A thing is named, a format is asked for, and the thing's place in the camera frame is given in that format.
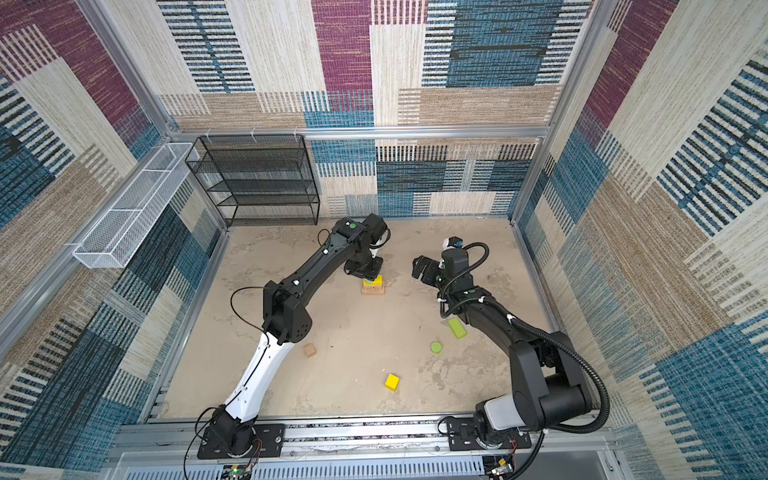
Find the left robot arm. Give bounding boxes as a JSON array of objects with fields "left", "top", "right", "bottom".
[{"left": 197, "top": 214, "right": 391, "bottom": 460}]

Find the yellow rectangular block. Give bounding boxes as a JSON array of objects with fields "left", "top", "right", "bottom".
[{"left": 363, "top": 275, "right": 383, "bottom": 287}]

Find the black wire shelf rack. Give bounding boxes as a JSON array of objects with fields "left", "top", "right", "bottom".
[{"left": 185, "top": 134, "right": 321, "bottom": 227}]

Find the green rectangular block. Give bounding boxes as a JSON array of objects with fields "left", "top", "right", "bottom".
[{"left": 447, "top": 317, "right": 467, "bottom": 339}]

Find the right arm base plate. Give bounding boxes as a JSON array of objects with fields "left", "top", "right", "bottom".
[{"left": 436, "top": 415, "right": 533, "bottom": 451}]

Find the white wire mesh basket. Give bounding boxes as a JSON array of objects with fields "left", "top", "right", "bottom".
[{"left": 73, "top": 143, "right": 192, "bottom": 269}]

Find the yellow cube block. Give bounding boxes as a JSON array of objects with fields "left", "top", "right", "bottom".
[{"left": 384, "top": 374, "right": 400, "bottom": 392}]

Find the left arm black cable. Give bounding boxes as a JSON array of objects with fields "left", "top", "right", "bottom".
[{"left": 182, "top": 285, "right": 271, "bottom": 475}]

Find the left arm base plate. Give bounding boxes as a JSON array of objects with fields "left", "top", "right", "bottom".
[{"left": 196, "top": 423, "right": 285, "bottom": 460}]

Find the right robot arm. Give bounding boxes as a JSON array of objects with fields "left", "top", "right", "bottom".
[{"left": 412, "top": 242, "right": 610, "bottom": 445}]

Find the natural wood block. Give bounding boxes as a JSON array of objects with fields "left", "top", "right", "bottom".
[{"left": 361, "top": 285, "right": 386, "bottom": 295}]

